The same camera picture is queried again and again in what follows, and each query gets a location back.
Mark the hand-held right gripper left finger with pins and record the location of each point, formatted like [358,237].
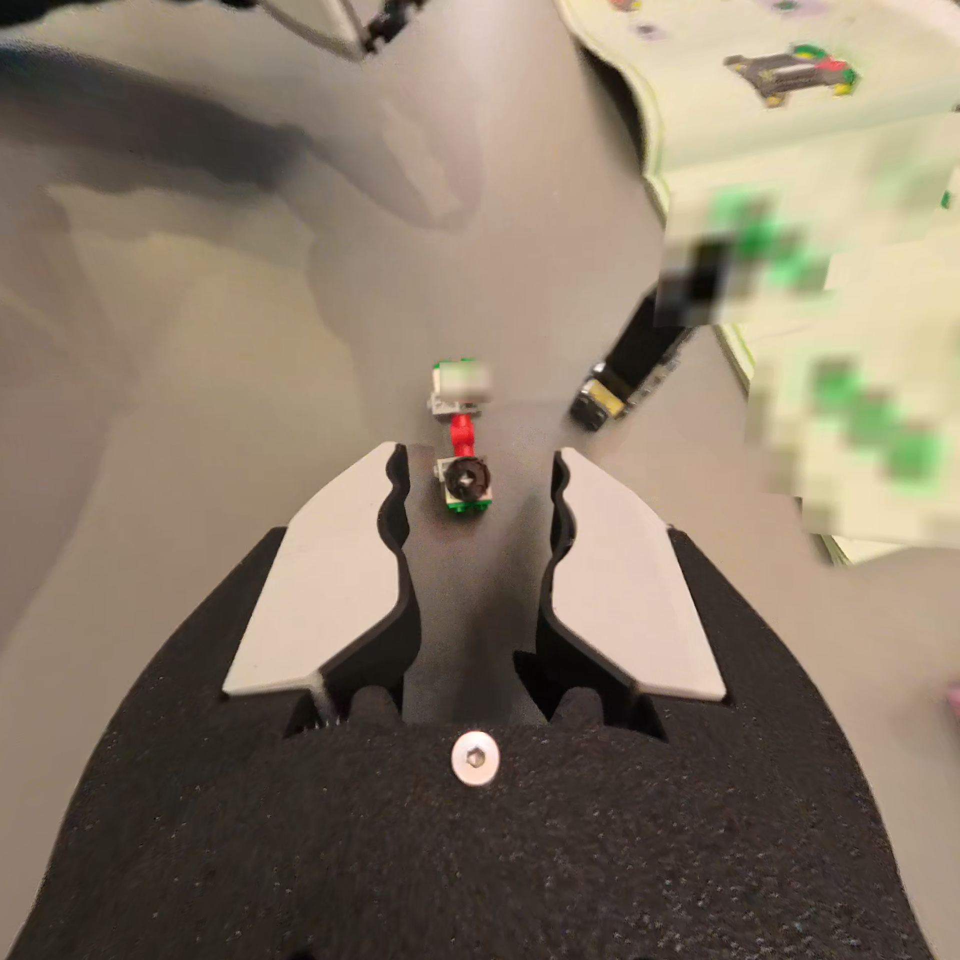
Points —
[322,592]

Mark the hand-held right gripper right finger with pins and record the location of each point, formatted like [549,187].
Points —
[634,600]

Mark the green white toy brick assembly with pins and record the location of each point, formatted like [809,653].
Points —
[463,480]

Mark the grey desk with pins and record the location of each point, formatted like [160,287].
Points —
[187,375]

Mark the black toy brick assembly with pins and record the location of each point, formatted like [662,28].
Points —
[637,360]

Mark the brick instruction booklet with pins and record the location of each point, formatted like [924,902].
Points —
[697,45]

